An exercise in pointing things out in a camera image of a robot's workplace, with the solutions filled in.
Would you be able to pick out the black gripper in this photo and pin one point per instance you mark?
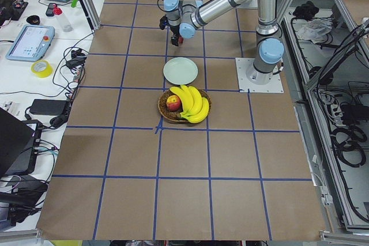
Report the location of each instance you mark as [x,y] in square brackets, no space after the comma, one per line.
[174,31]

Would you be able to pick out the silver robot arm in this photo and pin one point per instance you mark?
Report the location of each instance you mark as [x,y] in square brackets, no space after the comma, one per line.
[183,18]

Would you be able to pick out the pale green round plate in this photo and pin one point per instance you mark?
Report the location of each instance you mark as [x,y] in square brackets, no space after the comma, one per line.
[180,71]

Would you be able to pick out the red yellow apple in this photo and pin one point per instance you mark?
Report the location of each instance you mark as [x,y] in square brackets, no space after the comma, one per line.
[173,103]

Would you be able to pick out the yellow banana lower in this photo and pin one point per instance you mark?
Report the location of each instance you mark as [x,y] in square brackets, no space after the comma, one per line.
[197,99]

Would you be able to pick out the yellow banana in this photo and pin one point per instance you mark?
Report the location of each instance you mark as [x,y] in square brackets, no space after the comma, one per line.
[189,100]
[177,91]
[201,115]
[197,99]

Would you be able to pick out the yellow banana top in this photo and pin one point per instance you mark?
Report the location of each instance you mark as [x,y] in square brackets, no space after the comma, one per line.
[177,91]

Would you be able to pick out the yellow banana middle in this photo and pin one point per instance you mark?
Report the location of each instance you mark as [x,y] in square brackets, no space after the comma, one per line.
[189,100]

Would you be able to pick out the brown wicker basket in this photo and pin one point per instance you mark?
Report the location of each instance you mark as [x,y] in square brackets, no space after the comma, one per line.
[175,116]

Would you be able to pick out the yellow banana bottom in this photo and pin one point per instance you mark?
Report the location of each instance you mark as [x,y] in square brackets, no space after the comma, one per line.
[201,115]

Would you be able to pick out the clear plastic bottle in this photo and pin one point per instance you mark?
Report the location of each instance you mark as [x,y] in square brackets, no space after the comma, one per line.
[62,19]

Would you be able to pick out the black phone device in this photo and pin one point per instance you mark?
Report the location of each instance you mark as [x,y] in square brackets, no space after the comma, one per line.
[50,9]

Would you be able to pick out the yellow tape roll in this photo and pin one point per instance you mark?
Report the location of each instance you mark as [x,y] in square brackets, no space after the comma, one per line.
[41,69]

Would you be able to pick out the black power brick left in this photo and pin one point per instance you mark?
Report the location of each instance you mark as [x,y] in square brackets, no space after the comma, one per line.
[47,107]

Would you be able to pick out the white crumpled cloth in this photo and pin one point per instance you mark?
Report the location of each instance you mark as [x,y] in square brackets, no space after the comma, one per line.
[316,30]

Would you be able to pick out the near blue teach pendant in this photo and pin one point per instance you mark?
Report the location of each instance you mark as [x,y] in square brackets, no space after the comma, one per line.
[32,43]

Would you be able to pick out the small black bowl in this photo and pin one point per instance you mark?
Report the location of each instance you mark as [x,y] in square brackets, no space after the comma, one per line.
[33,20]

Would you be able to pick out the black laptop computer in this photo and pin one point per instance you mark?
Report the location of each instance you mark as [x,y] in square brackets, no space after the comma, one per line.
[19,142]

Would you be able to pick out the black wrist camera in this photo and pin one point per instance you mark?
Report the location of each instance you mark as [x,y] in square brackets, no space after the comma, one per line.
[163,22]

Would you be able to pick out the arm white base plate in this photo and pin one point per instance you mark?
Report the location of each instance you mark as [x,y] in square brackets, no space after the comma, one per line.
[252,81]

